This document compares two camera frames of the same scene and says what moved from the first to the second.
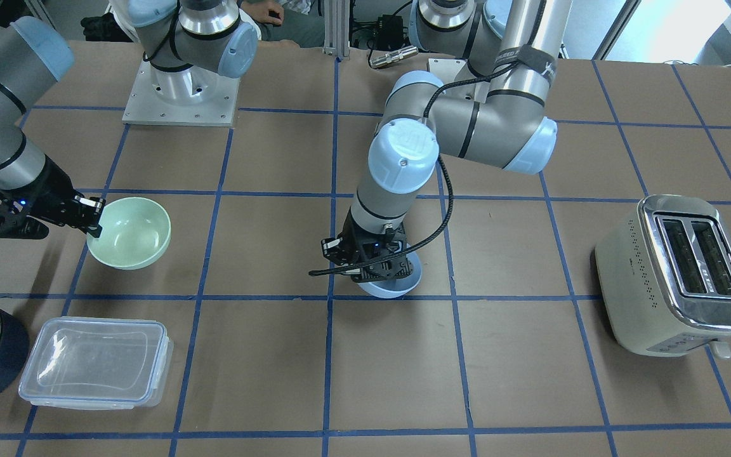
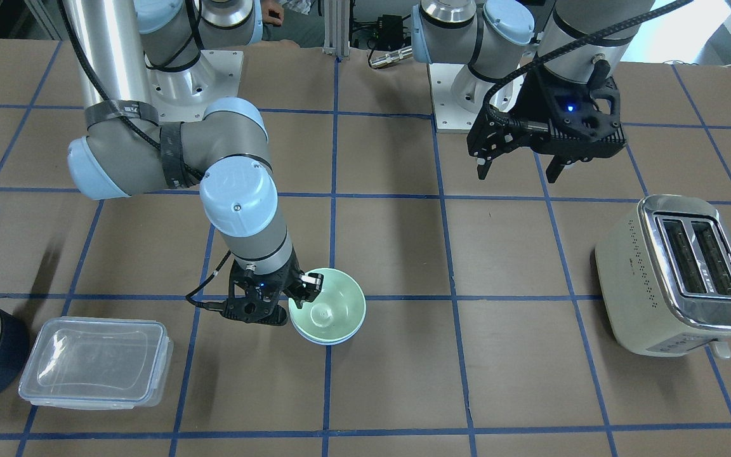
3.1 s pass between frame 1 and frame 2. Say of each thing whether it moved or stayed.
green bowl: moved
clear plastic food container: stayed
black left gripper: moved
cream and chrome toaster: stayed
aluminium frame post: stayed
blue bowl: moved
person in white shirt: stayed
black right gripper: moved
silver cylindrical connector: stayed
